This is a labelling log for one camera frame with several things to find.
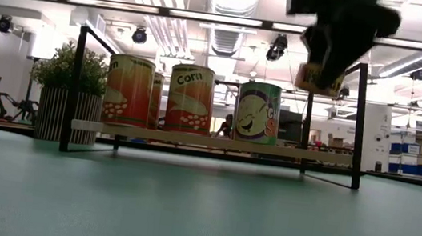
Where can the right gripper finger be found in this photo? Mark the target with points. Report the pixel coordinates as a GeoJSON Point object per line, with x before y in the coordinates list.
{"type": "Point", "coordinates": [329, 78]}

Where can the short yellow can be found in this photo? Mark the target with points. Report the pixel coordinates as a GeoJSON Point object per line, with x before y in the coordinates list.
{"type": "Point", "coordinates": [306, 79]}

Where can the green chicken soup can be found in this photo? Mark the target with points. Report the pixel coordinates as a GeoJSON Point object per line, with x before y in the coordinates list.
{"type": "Point", "coordinates": [258, 113]}

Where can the orange corn can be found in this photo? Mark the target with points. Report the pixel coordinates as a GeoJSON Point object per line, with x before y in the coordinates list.
{"type": "Point", "coordinates": [128, 92]}
{"type": "Point", "coordinates": [155, 103]}
{"type": "Point", "coordinates": [189, 103]}

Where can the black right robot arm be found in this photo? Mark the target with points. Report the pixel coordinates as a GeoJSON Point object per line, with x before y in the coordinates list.
{"type": "Point", "coordinates": [353, 6]}

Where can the black ceiling spotlight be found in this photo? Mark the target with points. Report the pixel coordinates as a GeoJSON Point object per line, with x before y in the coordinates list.
{"type": "Point", "coordinates": [4, 24]}
{"type": "Point", "coordinates": [419, 73]}
{"type": "Point", "coordinates": [345, 92]}
{"type": "Point", "coordinates": [139, 35]}
{"type": "Point", "coordinates": [277, 47]}

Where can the dark computer monitor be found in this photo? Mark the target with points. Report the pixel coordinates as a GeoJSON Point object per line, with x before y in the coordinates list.
{"type": "Point", "coordinates": [290, 125]}

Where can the cardboard box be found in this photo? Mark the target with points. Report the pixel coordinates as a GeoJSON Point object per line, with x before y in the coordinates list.
{"type": "Point", "coordinates": [335, 141]}

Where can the blue storage bin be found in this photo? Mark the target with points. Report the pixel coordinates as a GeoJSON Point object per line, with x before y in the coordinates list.
{"type": "Point", "coordinates": [410, 169]}
{"type": "Point", "coordinates": [405, 148]}

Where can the person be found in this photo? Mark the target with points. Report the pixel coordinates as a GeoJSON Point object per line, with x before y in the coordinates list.
{"type": "Point", "coordinates": [226, 127]}

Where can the teal table mat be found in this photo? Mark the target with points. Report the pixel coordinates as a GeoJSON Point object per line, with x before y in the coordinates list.
{"type": "Point", "coordinates": [199, 213]}

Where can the potted plant striped pot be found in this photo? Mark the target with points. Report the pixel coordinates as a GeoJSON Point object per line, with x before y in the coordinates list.
{"type": "Point", "coordinates": [67, 72]}

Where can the black tripod stand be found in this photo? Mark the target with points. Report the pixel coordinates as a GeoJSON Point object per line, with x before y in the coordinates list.
{"type": "Point", "coordinates": [30, 84]}

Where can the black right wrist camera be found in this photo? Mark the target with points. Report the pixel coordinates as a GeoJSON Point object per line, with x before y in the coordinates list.
{"type": "Point", "coordinates": [302, 0]}

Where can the black frame wooden shelf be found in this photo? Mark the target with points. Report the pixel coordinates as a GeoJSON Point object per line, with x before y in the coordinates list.
{"type": "Point", "coordinates": [311, 154]}

